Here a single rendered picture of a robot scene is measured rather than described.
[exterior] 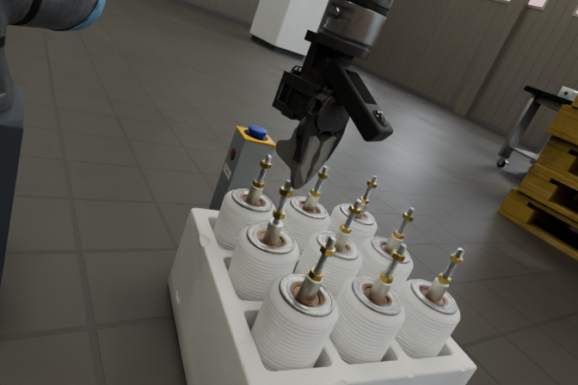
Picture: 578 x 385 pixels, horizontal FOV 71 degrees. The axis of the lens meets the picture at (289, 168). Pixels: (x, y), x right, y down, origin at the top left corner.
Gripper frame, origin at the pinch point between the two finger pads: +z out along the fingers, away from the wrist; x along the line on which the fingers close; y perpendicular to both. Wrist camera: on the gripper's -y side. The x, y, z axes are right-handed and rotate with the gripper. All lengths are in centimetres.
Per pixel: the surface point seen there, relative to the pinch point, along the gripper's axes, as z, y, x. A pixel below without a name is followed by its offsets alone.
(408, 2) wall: -144, 491, -899
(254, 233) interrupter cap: 10.0, 2.9, 2.7
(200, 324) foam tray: 25.4, 2.4, 7.8
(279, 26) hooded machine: -1, 412, -423
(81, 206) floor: 35, 52, 4
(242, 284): 16.5, -0.3, 5.1
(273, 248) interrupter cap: 10.0, -1.2, 2.5
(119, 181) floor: 35, 61, -10
